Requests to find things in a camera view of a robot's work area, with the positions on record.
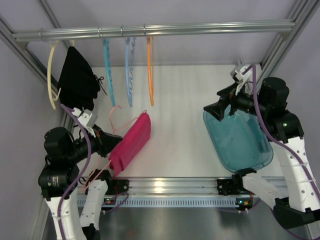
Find pink trousers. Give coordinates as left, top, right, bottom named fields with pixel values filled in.
left=108, top=111, right=152, bottom=178

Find pink clothes hanger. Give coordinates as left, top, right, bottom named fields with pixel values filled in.
left=81, top=105, right=147, bottom=192

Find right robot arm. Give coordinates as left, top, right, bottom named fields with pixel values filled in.
left=203, top=77, right=320, bottom=230

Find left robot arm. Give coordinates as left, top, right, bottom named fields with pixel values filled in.
left=38, top=126, right=123, bottom=240

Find cream clothes hanger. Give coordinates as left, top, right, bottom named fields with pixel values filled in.
left=46, top=40, right=61, bottom=110

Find orange clothes hanger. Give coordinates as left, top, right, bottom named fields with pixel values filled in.
left=147, top=36, right=155, bottom=107

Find teal clothes hanger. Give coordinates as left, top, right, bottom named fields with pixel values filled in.
left=102, top=38, right=116, bottom=107

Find light blue clothes hanger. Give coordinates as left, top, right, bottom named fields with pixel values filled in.
left=125, top=37, right=136, bottom=107

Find teal plastic bin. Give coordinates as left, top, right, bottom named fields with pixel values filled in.
left=203, top=111, right=274, bottom=173

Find black garment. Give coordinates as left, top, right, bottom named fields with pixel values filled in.
left=58, top=46, right=104, bottom=111

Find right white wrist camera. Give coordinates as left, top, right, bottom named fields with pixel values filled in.
left=230, top=58, right=253, bottom=95

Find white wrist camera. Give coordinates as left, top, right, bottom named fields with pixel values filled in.
left=71, top=107, right=98, bottom=131
left=230, top=58, right=253, bottom=95

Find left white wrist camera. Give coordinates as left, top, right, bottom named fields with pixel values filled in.
left=71, top=107, right=98, bottom=131

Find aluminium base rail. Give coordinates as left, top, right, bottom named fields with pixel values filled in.
left=116, top=177, right=240, bottom=198

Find slotted cable duct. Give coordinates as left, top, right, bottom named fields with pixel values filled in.
left=76, top=197, right=251, bottom=208

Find aluminium hanging rail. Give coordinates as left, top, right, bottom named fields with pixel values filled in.
left=11, top=19, right=296, bottom=42

